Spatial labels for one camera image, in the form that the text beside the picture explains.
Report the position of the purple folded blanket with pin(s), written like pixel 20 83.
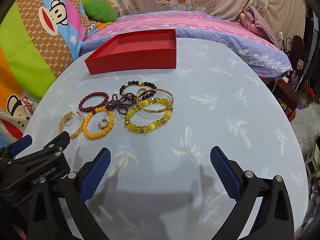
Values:
pixel 257 22

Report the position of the beige floral bed sheet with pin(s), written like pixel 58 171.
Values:
pixel 225 2

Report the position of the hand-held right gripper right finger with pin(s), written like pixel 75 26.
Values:
pixel 225 173

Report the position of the pink and blue floral pillow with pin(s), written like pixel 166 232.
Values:
pixel 200 22

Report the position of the colourful monkey print blanket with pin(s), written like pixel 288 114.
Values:
pixel 37 42

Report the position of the red cardboard box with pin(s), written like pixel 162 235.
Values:
pixel 130 57

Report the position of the dark brown bag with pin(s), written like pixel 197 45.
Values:
pixel 287 95

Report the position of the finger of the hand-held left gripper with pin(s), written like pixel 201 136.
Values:
pixel 22 143
pixel 60 141

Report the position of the gold bangle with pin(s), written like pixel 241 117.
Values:
pixel 160 89

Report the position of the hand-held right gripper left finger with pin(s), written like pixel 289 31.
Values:
pixel 96 176

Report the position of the white stool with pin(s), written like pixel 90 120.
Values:
pixel 312 163

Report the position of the green pillow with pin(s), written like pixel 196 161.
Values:
pixel 101 10

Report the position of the dark wooden chair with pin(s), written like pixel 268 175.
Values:
pixel 297 45

